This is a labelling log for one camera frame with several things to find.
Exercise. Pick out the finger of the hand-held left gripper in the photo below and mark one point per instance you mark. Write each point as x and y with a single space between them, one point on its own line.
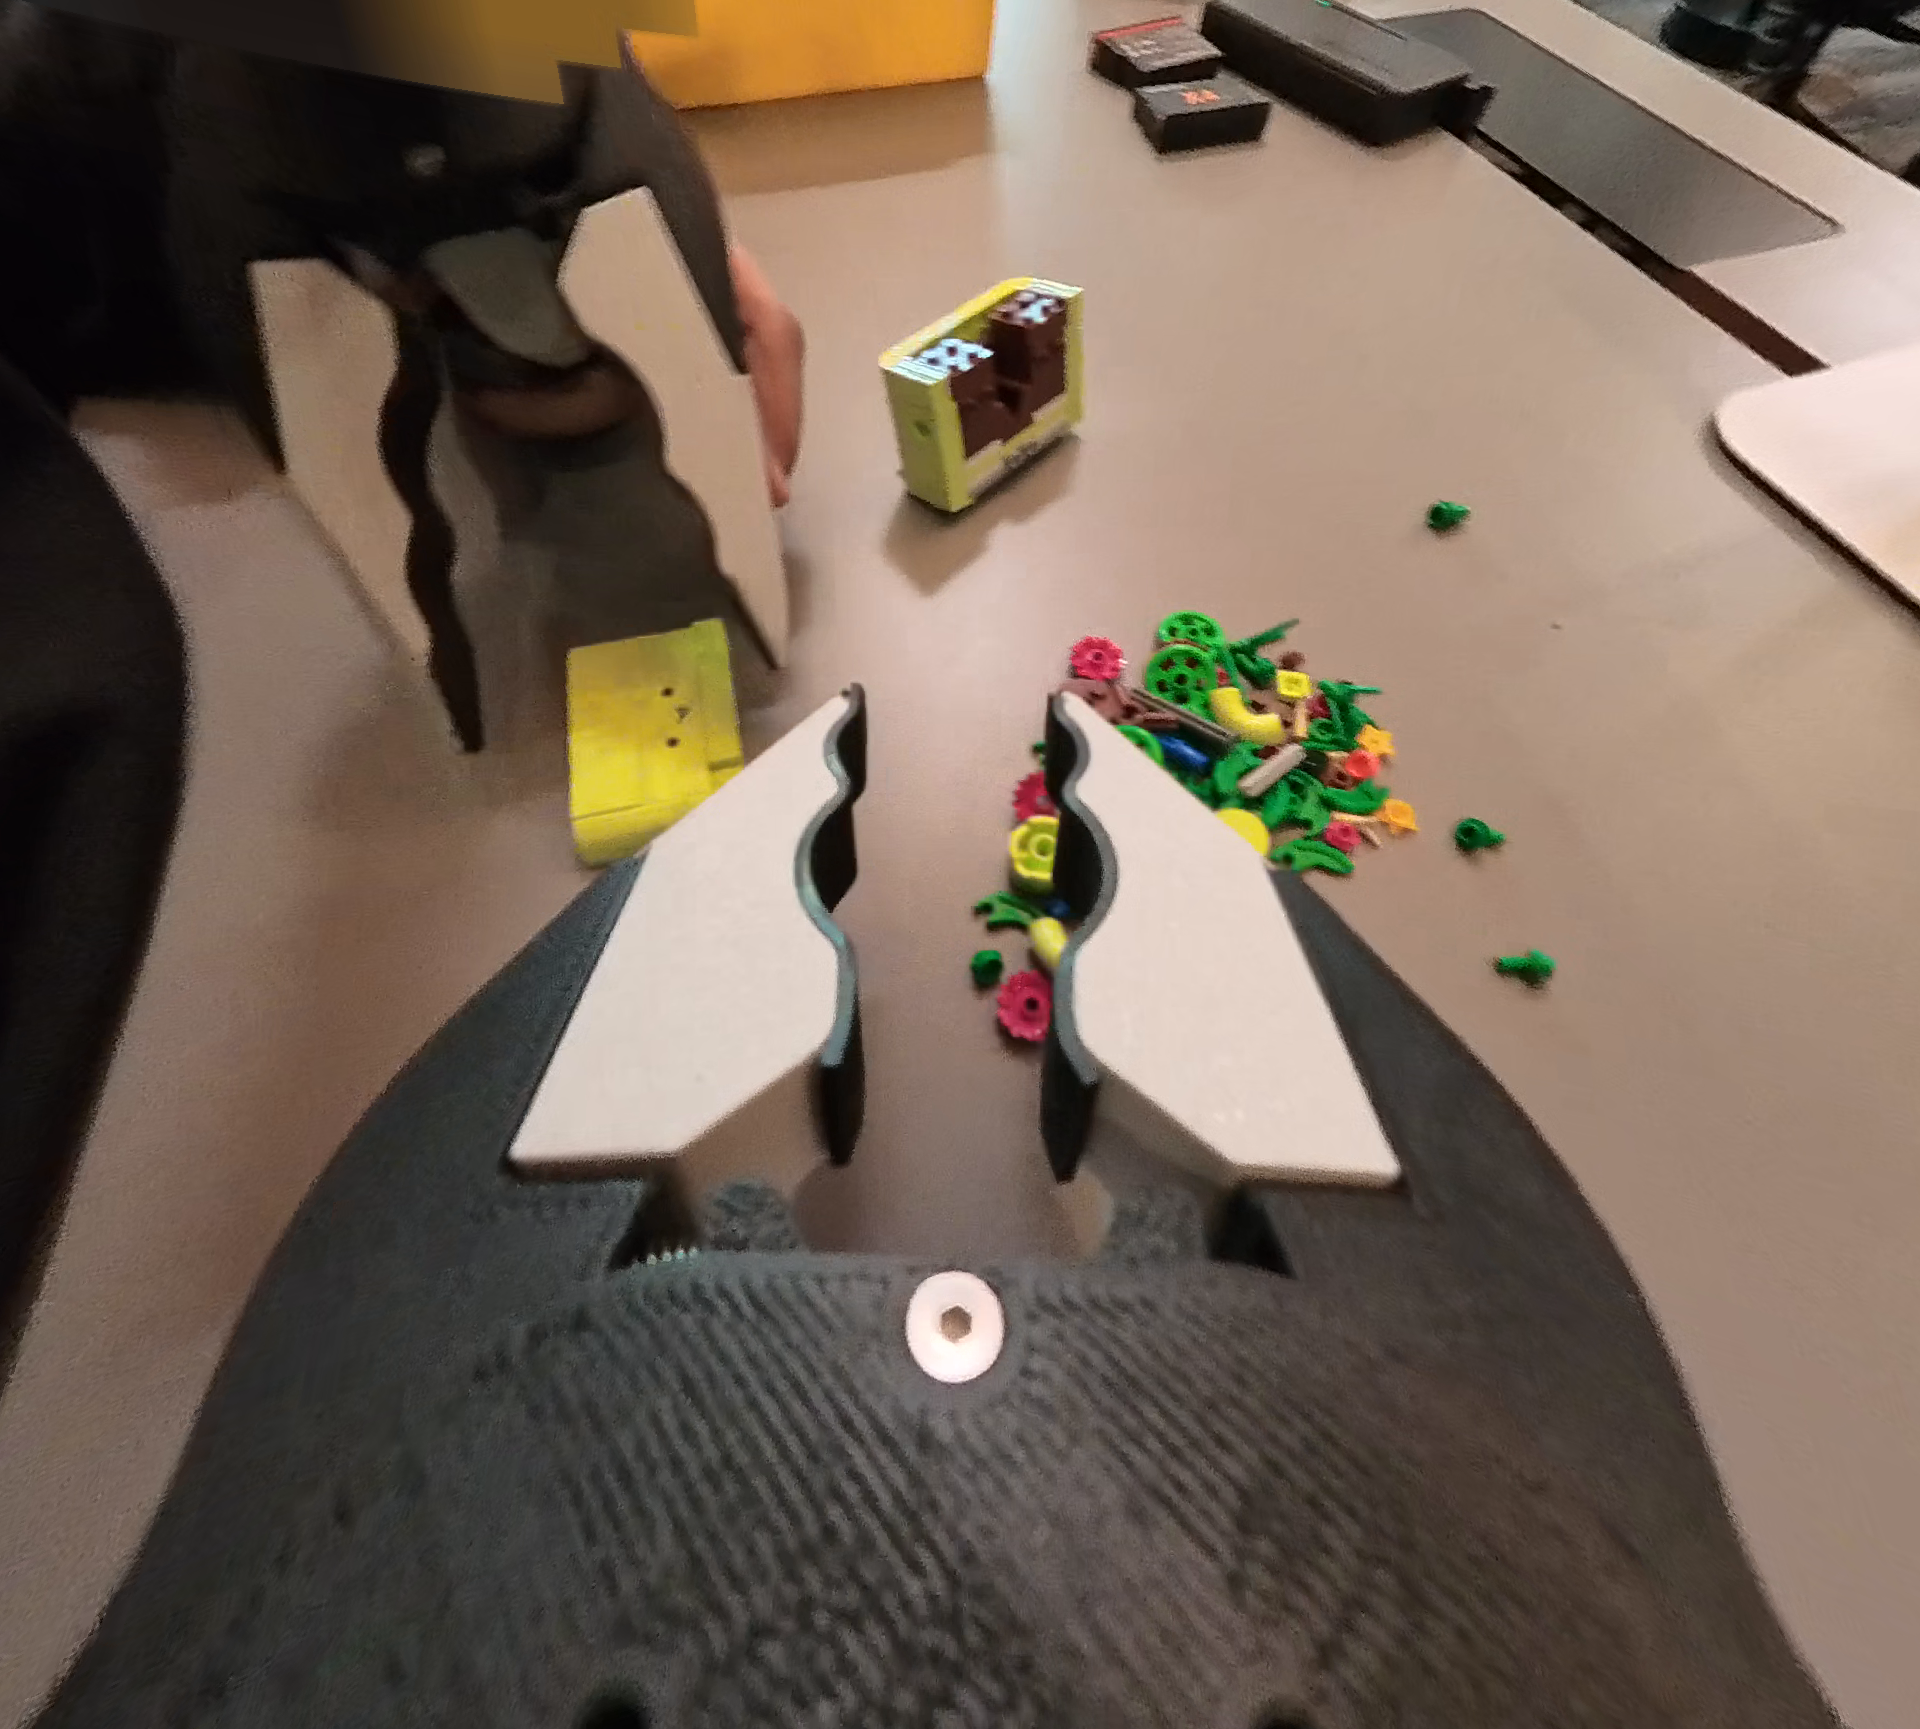
675 409
338 454

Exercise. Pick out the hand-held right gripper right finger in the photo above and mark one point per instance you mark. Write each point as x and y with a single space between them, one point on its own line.
1231 994

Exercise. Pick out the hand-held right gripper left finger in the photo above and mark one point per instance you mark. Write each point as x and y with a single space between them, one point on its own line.
692 994

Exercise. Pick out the lime and brown toy panel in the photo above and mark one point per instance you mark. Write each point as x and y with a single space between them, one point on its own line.
651 739

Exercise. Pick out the lime toy brick pot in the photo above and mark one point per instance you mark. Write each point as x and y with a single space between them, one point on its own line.
983 404

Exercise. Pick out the person's left forearm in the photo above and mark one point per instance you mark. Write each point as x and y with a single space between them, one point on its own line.
91 185

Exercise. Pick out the person's left hand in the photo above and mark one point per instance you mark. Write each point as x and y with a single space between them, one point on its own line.
772 363

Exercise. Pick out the pile of small toy pieces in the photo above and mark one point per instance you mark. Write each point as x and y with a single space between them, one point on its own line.
1231 770

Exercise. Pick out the small black battery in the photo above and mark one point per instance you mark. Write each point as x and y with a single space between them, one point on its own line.
1155 51
1199 114

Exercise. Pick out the black power brick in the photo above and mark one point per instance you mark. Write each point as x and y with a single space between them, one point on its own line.
1335 57

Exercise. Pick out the white stand with bar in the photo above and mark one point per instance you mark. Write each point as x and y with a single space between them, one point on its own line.
1830 469

